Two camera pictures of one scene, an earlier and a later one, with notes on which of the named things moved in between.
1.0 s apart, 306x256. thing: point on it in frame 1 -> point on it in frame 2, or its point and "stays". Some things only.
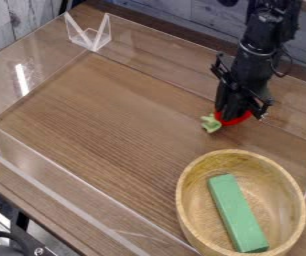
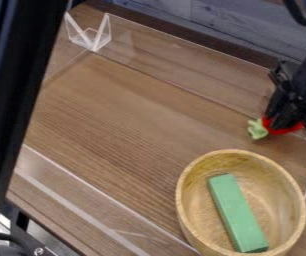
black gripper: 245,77 -> 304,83
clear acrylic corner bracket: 91,38 stays
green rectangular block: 240,213 stays
